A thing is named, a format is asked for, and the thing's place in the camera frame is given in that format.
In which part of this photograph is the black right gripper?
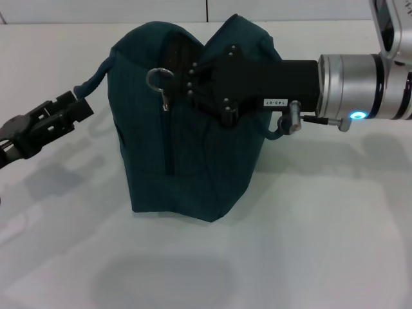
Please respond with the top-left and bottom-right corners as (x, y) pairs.
(170, 44), (319, 128)

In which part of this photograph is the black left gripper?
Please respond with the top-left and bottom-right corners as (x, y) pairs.
(0, 91), (95, 168)

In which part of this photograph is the dark teal lunch bag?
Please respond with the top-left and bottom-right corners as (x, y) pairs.
(74, 13), (284, 223)

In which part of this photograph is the right arm dark cable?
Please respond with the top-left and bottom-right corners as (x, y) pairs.
(276, 99), (351, 135)

